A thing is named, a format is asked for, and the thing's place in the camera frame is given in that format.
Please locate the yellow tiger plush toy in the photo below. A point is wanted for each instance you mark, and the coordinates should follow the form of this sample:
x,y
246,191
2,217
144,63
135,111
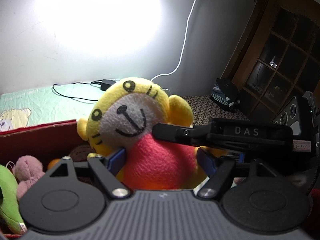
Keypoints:
x,y
130,120

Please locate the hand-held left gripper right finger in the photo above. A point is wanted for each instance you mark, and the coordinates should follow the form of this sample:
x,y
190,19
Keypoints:
x,y
206,162

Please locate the cartoon print bed sheet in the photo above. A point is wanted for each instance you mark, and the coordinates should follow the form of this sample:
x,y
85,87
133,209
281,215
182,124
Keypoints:
x,y
50,105

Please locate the brown plush toy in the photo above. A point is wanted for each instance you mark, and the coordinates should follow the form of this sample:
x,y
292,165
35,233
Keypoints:
x,y
80,153

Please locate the red cardboard box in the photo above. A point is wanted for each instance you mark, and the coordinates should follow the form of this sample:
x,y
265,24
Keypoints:
x,y
37,142

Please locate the dark floral patterned cloth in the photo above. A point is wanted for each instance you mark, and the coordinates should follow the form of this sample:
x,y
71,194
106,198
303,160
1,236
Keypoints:
x,y
200,110

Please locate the black power adapter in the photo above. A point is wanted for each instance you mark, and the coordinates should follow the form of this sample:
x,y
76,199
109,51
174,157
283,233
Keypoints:
x,y
108,85

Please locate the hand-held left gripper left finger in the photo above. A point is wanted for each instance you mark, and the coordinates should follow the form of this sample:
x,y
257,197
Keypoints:
x,y
116,159

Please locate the green plush toy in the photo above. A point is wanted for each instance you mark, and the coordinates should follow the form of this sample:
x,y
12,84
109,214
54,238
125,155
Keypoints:
x,y
7,192

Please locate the dark striped cloth bundle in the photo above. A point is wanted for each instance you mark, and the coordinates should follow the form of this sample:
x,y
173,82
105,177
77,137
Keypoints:
x,y
225,97

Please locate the wooden glass-door cabinet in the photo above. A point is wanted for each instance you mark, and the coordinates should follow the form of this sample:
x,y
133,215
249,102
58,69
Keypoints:
x,y
250,55

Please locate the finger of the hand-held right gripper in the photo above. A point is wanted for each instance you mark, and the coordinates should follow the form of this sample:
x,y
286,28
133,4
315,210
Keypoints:
x,y
225,135

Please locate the mauve plush bear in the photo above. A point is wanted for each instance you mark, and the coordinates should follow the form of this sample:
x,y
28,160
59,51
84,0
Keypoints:
x,y
27,165

